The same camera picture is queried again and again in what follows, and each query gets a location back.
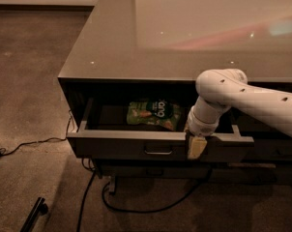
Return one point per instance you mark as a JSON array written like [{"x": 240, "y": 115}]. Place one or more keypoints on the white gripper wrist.
[{"x": 200, "y": 126}]

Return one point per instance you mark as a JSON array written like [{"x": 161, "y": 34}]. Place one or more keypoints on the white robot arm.
[{"x": 219, "y": 90}]

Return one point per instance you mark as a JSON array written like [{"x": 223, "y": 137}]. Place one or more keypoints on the dark grey drawer cabinet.
[{"x": 135, "y": 50}]

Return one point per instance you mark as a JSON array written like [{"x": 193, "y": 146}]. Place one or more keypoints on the green snack bag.
[{"x": 154, "y": 113}]

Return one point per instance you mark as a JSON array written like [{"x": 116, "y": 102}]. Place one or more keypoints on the black metal bar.
[{"x": 39, "y": 209}]

